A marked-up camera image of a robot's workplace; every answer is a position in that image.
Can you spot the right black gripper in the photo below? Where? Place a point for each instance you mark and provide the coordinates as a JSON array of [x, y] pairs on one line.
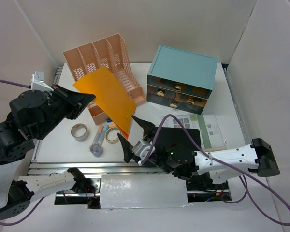
[[148, 127]]

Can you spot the clear document pouch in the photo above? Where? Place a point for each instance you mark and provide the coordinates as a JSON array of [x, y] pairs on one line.
[[210, 133]]

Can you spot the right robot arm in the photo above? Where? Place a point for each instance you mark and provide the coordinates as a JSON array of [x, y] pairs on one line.
[[173, 149]]

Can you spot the black clipboard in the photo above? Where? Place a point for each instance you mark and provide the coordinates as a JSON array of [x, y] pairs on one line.
[[169, 137]]

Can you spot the pink plastic file organizer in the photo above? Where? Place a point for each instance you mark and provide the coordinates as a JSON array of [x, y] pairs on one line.
[[110, 52]]

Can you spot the grey tape roll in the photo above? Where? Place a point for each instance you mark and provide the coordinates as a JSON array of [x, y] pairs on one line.
[[79, 132]]

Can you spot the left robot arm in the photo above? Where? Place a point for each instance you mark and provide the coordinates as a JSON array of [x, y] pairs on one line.
[[33, 115]]

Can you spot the white foil covered plate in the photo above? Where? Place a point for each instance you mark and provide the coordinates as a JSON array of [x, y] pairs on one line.
[[142, 191]]

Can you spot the aluminium rail frame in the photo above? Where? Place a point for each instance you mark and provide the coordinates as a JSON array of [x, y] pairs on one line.
[[60, 151]]

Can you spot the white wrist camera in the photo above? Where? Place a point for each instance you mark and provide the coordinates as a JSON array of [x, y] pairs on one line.
[[140, 150], [38, 83]]

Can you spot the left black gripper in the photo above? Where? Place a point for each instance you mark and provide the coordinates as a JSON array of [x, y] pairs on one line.
[[76, 100]]

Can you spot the teal drawer cabinet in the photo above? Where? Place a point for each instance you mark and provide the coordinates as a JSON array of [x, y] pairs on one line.
[[185, 67]]

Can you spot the orange folder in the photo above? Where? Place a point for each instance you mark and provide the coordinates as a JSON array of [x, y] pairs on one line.
[[110, 97]]

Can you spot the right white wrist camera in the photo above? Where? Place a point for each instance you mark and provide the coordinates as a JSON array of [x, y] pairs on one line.
[[140, 150]]

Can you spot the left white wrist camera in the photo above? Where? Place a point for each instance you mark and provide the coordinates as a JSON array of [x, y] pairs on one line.
[[38, 83]]

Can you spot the orange blue glue stick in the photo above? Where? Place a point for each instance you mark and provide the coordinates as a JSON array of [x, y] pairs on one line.
[[99, 137]]

